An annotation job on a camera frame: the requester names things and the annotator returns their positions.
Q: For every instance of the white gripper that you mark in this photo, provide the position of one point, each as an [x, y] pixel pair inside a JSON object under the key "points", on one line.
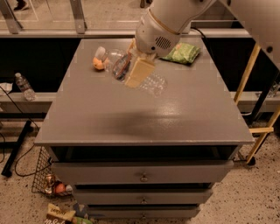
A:
{"points": [[152, 34]]}

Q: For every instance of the clear plastic water bottle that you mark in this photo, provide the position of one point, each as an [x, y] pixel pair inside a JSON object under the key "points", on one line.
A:
{"points": [[120, 64]]}

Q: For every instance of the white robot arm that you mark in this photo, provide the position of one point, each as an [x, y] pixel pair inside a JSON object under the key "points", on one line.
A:
{"points": [[260, 18]]}

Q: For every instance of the small water bottle on ledge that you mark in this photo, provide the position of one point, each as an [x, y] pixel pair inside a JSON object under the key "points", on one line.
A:
{"points": [[25, 87]]}

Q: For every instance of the orange fruit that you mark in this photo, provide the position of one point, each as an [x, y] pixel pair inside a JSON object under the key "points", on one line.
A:
{"points": [[100, 65]]}

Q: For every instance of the green chip bag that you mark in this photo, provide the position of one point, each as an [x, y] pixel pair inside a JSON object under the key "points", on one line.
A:
{"points": [[183, 53]]}

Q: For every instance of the gray drawer cabinet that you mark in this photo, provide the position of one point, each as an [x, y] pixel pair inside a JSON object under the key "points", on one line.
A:
{"points": [[95, 118]]}

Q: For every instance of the top gray drawer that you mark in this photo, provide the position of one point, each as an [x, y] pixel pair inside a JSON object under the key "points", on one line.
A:
{"points": [[142, 173]]}

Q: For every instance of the gray drawer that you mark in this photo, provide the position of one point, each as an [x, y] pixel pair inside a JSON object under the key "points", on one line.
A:
{"points": [[140, 212], [142, 173], [142, 196]]}

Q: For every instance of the middle gray drawer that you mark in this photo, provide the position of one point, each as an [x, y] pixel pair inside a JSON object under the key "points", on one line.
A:
{"points": [[142, 196]]}

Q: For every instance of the bottom gray drawer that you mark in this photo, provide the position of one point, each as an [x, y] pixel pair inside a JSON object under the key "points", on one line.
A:
{"points": [[140, 212]]}

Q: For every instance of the black table leg stand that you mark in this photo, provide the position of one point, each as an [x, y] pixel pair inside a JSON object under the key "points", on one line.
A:
{"points": [[15, 147]]}

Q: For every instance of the brown snack bag on floor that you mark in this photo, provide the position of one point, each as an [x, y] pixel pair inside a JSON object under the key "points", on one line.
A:
{"points": [[57, 216]]}

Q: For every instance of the metal railing frame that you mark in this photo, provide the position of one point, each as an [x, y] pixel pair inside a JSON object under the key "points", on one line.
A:
{"points": [[70, 18]]}

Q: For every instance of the black wire basket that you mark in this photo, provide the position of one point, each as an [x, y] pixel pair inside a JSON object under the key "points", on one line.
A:
{"points": [[45, 181]]}

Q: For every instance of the yellow wooden ladder frame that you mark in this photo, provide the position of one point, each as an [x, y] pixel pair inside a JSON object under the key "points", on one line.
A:
{"points": [[258, 99]]}

